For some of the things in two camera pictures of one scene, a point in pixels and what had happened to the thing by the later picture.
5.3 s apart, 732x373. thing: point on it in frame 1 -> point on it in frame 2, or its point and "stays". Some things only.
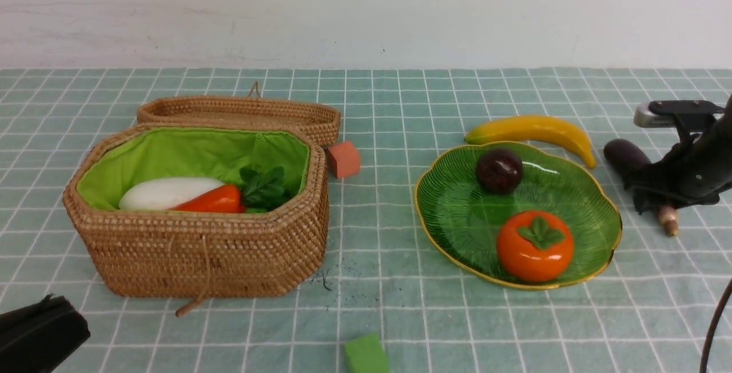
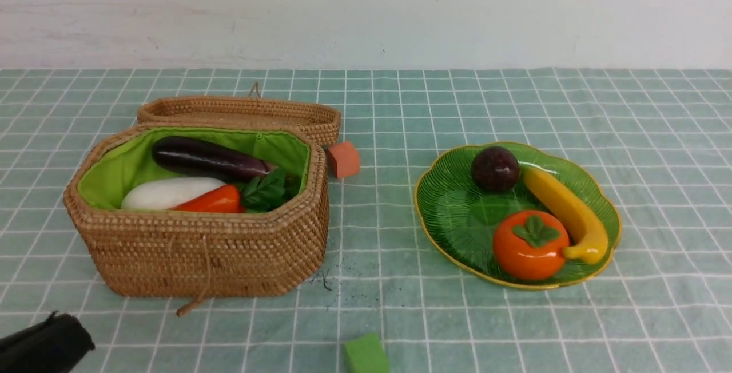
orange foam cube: [344, 159] stays
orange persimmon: [535, 246] stays
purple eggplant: [625, 156] -> [198, 159]
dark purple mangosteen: [499, 170] stays
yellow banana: [532, 129] -> [593, 247]
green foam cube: [366, 354] stays
